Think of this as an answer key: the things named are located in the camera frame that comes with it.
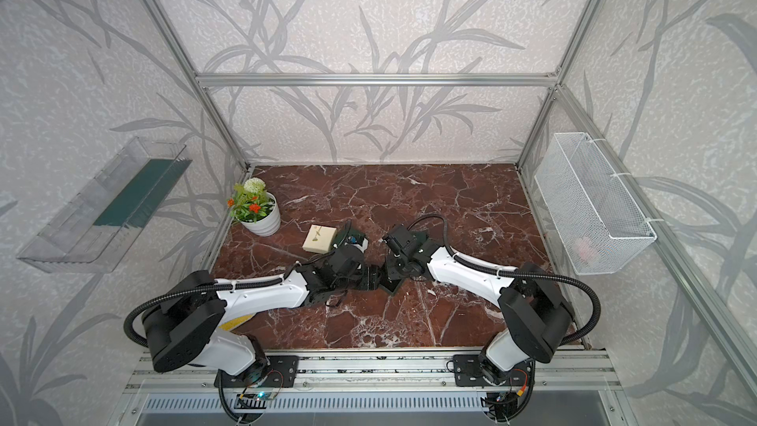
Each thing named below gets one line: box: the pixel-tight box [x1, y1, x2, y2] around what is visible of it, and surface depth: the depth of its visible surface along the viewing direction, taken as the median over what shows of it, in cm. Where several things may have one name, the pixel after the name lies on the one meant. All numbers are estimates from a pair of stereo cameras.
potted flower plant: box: [226, 177, 281, 237], surface depth 93 cm
